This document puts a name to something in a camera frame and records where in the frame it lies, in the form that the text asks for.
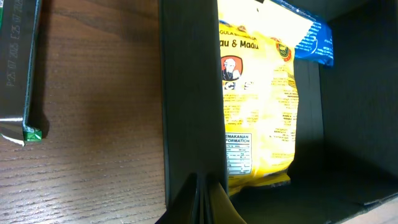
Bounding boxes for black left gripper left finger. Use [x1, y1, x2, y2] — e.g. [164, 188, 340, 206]
[155, 174, 200, 224]

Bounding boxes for blue snack bar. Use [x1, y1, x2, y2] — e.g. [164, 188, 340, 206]
[272, 0, 334, 67]

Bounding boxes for yellow candy bag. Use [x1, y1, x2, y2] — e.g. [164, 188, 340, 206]
[217, 0, 312, 195]

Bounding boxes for dark green box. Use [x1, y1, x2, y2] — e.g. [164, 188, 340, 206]
[159, 0, 397, 223]

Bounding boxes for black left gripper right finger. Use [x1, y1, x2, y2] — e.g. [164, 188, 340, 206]
[204, 177, 246, 224]

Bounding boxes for green chocolate bar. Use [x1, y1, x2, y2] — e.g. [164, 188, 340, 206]
[1, 0, 42, 146]

